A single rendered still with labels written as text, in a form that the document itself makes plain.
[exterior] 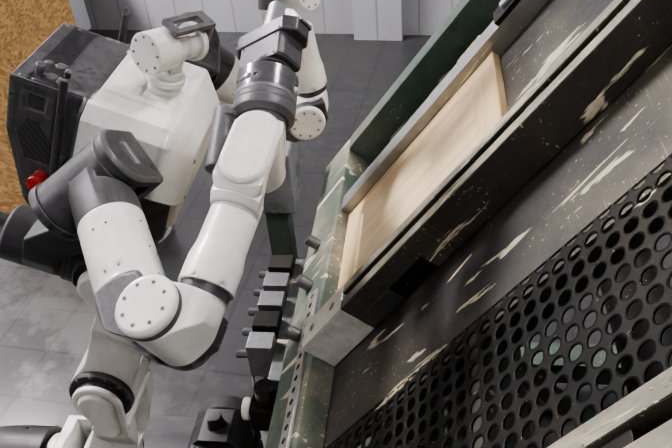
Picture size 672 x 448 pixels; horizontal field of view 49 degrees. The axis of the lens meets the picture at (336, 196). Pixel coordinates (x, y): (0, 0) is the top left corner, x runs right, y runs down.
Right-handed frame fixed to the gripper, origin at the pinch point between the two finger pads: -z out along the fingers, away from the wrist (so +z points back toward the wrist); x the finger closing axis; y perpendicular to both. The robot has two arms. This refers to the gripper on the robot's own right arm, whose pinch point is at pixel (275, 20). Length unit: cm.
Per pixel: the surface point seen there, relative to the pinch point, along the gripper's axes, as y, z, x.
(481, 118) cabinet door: 35.8, 3.3, -14.9
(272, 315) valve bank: 50, 24, 44
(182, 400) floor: 97, 26, 127
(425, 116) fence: 45.8, -9.3, 2.6
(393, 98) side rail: 58, -27, 19
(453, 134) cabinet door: 40.3, 1.2, -6.9
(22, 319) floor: 71, -5, 196
